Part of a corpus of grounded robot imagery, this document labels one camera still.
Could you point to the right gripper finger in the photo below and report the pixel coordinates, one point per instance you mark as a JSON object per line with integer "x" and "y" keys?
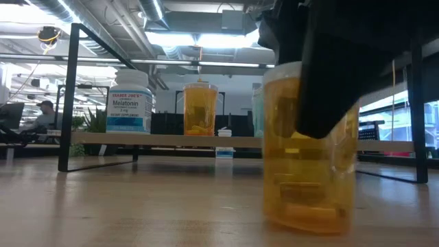
{"x": 332, "y": 85}
{"x": 291, "y": 31}

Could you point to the green pill bottle white cap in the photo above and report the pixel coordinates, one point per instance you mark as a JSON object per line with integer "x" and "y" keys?
{"x": 258, "y": 113}

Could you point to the orange pill bottle white cap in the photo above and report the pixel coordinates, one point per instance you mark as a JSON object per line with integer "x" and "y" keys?
{"x": 200, "y": 113}
{"x": 308, "y": 178}

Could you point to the white melatonin bottle blue label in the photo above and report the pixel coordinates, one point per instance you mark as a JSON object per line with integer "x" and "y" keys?
{"x": 225, "y": 133}
{"x": 129, "y": 113}

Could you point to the black mesh panel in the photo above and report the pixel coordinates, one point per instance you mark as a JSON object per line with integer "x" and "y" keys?
{"x": 372, "y": 132}

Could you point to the green potted succulent plant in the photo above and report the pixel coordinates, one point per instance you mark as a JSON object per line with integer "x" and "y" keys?
{"x": 96, "y": 123}

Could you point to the person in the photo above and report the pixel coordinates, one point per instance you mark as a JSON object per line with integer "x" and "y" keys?
{"x": 46, "y": 118}

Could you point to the black desk monitor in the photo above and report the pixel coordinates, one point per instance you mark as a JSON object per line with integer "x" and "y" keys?
{"x": 12, "y": 115}

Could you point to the black partition wall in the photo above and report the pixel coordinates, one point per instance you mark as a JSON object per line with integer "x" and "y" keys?
{"x": 168, "y": 125}

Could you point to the black aluminium table frame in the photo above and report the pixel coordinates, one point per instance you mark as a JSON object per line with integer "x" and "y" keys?
{"x": 171, "y": 153}

